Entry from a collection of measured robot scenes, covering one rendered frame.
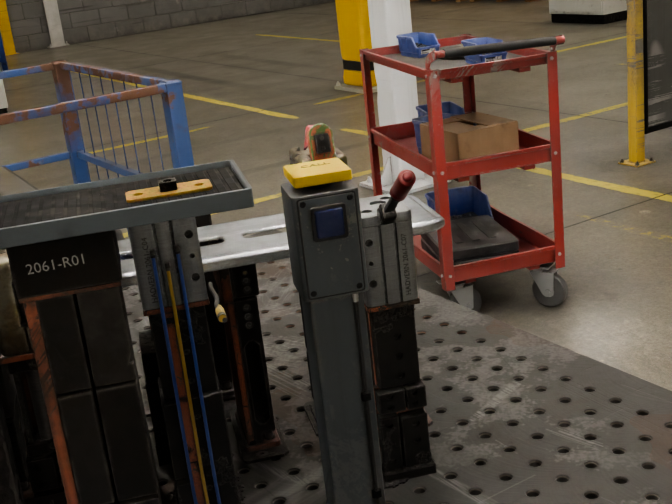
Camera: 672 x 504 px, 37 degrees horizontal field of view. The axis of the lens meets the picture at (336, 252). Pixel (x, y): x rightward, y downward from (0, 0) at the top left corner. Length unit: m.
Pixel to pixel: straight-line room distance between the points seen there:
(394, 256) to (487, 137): 2.23
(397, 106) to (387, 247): 4.05
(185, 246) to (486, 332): 0.73
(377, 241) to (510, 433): 0.37
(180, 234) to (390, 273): 0.26
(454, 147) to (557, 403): 1.98
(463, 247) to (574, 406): 2.06
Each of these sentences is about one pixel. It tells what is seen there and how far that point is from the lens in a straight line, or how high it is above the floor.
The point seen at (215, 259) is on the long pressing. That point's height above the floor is 1.00.
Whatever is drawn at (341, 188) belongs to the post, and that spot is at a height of 1.14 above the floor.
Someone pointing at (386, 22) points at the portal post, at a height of 0.87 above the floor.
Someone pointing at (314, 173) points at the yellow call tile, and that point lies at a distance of 1.01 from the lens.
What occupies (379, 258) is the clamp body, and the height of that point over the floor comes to 1.01.
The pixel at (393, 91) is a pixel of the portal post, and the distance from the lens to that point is 5.23.
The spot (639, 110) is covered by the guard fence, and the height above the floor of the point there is 0.28.
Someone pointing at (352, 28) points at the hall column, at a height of 0.52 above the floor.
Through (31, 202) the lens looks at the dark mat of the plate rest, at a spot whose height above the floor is 1.16.
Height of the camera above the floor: 1.40
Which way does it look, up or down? 18 degrees down
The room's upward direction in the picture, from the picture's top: 7 degrees counter-clockwise
